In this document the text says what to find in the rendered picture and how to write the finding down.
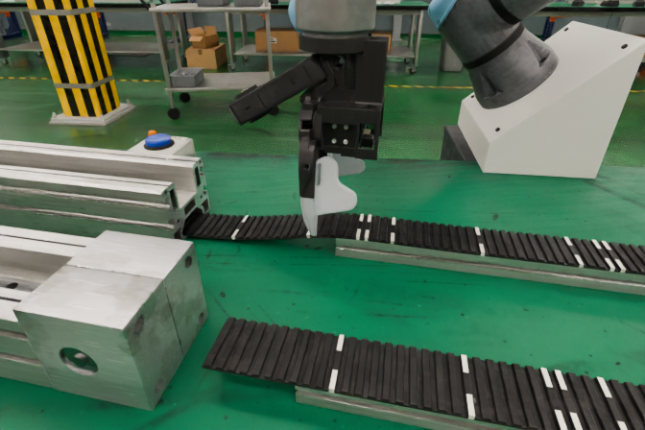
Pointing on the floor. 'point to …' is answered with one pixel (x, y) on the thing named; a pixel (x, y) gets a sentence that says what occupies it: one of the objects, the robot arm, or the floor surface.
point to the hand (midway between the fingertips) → (315, 207)
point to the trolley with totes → (181, 83)
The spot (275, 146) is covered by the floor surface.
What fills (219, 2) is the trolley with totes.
